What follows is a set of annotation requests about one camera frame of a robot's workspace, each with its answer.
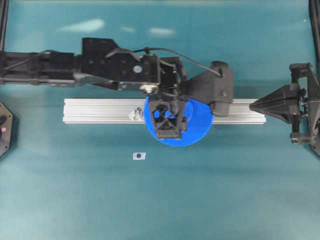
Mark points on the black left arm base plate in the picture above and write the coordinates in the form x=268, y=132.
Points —
x=9, y=125

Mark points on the black frame post right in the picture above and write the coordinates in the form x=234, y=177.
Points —
x=314, y=15

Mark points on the clear shaft bracket left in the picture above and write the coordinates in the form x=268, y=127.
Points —
x=136, y=115

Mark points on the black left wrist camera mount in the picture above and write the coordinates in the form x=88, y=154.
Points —
x=214, y=88

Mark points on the black frame post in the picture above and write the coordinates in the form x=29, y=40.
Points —
x=4, y=10
x=314, y=15

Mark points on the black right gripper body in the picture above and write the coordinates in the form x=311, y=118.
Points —
x=304, y=83

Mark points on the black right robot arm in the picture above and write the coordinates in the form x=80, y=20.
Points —
x=315, y=110

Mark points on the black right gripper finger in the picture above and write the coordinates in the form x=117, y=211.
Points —
x=287, y=113
x=286, y=92

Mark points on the large blue plastic gear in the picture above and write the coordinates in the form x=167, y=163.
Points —
x=199, y=123

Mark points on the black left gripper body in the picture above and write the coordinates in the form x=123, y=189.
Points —
x=166, y=105

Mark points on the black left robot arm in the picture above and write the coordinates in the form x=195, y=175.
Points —
x=104, y=64

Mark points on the silver aluminium extrusion rail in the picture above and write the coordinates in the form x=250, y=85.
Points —
x=116, y=110

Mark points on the black frame post left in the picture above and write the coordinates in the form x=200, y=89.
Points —
x=4, y=10

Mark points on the small white marker sticker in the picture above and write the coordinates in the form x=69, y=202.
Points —
x=137, y=156

